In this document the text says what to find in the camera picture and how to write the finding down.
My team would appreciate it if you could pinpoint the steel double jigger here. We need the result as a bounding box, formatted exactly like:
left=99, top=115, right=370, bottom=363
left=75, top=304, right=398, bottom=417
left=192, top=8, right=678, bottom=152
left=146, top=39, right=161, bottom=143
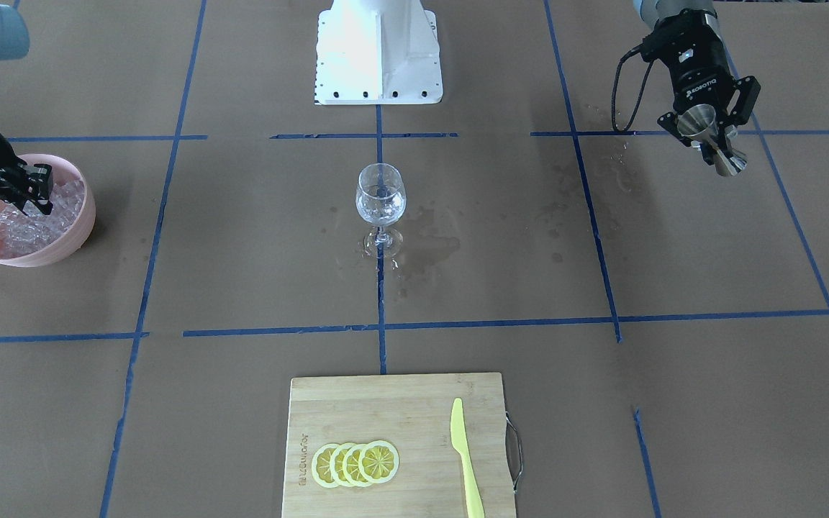
left=686, top=103, right=747, bottom=177

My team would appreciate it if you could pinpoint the yellow plastic knife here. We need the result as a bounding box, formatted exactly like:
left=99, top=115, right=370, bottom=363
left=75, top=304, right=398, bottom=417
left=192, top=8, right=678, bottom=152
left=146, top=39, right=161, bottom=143
left=448, top=397, right=486, bottom=517

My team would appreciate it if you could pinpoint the pink bowl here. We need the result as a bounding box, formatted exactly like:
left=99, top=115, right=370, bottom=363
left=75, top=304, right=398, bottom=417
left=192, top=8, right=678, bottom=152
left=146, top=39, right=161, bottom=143
left=0, top=153, right=96, bottom=268

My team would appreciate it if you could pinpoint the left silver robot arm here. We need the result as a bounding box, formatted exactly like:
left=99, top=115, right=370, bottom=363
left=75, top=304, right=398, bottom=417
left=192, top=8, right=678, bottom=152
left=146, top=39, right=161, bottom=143
left=634, top=1, right=761, bottom=157

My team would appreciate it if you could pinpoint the clear wine glass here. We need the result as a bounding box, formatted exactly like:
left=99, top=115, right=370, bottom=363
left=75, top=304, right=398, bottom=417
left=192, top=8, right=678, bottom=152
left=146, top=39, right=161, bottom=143
left=355, top=162, right=407, bottom=257

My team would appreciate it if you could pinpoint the bamboo cutting board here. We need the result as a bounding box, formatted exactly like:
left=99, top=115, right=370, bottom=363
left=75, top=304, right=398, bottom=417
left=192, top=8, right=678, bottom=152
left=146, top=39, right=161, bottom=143
left=281, top=373, right=517, bottom=517

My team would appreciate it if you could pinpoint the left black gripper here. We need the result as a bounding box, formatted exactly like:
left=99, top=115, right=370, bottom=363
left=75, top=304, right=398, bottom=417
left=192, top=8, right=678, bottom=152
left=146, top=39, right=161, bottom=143
left=653, top=14, right=762, bottom=150

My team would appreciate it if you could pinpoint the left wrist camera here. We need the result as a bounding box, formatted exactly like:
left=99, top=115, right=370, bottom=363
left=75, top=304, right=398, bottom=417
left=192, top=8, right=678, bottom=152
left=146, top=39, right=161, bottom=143
left=639, top=25, right=674, bottom=63

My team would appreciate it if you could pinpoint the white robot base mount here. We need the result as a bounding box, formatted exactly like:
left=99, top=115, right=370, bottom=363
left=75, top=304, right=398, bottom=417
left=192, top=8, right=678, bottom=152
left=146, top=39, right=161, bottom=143
left=314, top=1, right=444, bottom=106

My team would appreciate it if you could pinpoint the pile of ice cubes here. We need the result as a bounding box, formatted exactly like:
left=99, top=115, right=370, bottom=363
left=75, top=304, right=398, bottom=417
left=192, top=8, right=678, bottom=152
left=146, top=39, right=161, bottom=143
left=0, top=179, right=85, bottom=259

